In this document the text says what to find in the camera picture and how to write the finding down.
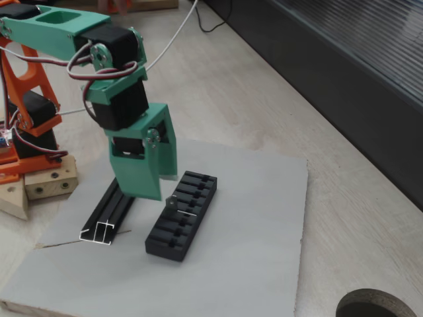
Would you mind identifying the small metal T-nut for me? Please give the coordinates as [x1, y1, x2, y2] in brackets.
[165, 195, 198, 218]

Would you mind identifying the black slotted holder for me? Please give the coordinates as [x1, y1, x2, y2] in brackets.
[144, 170, 218, 264]

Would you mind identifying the grey board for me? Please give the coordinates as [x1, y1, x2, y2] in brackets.
[0, 138, 310, 317]

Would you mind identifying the wooden block with screws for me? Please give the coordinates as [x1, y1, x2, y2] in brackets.
[24, 153, 79, 201]

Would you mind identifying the triangular wooden wedge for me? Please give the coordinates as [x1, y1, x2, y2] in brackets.
[0, 174, 30, 221]

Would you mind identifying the small circuit board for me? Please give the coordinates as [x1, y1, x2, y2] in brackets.
[0, 123, 14, 153]

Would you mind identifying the wooden plank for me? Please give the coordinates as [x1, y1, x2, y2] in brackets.
[98, 0, 179, 14]

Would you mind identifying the ribbed translucent panel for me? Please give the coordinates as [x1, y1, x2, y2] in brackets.
[270, 0, 423, 106]

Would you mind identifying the black aluminium profile rail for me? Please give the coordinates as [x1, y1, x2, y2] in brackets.
[79, 176, 136, 247]

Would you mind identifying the dark window frame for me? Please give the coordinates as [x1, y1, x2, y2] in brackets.
[204, 0, 423, 215]

